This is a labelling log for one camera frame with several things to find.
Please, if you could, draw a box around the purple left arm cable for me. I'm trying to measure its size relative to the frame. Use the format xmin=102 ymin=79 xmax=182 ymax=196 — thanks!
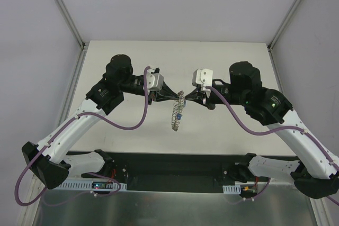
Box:
xmin=14 ymin=66 xmax=154 ymax=207

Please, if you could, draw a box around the aluminium corner frame post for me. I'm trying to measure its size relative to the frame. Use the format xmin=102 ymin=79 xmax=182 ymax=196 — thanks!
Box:
xmin=54 ymin=0 xmax=86 ymax=50
xmin=267 ymin=0 xmax=304 ymax=52

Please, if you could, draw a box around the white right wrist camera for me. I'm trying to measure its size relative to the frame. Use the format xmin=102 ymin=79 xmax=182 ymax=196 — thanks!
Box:
xmin=192 ymin=68 xmax=213 ymax=98

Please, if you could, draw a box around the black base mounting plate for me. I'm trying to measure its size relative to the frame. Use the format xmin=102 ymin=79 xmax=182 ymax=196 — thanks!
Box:
xmin=81 ymin=150 xmax=268 ymax=192

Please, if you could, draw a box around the white slotted cable duct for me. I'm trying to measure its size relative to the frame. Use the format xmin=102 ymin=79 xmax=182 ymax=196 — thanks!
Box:
xmin=222 ymin=184 xmax=242 ymax=195
xmin=56 ymin=179 xmax=127 ymax=192

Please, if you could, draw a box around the aluminium corner frame post right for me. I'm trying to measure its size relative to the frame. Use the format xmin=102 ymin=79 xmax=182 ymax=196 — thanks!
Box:
xmin=267 ymin=0 xmax=304 ymax=52

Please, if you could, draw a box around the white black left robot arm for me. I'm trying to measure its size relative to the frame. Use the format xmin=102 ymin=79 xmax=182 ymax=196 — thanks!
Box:
xmin=22 ymin=55 xmax=179 ymax=189

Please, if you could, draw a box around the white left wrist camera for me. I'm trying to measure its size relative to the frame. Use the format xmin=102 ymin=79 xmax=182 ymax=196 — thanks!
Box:
xmin=146 ymin=67 xmax=164 ymax=93

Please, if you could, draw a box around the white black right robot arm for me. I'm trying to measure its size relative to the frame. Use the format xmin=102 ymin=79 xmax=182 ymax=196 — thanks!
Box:
xmin=185 ymin=61 xmax=338 ymax=199

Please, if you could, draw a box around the aluminium corner frame post left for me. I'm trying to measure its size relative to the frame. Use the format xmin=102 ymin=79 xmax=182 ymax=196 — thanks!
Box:
xmin=54 ymin=0 xmax=86 ymax=50

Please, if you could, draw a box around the white slotted cable duct left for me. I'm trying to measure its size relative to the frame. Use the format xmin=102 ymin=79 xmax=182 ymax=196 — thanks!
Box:
xmin=56 ymin=179 xmax=127 ymax=192

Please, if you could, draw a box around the silver disc with key rings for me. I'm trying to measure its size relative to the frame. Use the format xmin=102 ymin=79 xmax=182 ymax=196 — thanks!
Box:
xmin=171 ymin=91 xmax=186 ymax=131

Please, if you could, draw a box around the white slotted cable duct right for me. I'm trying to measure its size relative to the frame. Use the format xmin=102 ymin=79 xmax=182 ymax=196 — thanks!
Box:
xmin=222 ymin=184 xmax=242 ymax=195

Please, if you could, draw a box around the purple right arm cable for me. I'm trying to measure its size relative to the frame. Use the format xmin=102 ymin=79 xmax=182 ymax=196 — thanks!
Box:
xmin=205 ymin=85 xmax=339 ymax=205

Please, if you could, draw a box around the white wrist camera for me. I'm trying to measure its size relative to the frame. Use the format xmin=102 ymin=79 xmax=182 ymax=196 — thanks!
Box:
xmin=192 ymin=68 xmax=213 ymax=98
xmin=146 ymin=67 xmax=164 ymax=93

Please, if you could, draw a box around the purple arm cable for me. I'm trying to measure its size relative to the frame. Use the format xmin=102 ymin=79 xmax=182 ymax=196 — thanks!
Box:
xmin=205 ymin=85 xmax=339 ymax=205
xmin=14 ymin=66 xmax=154 ymax=207

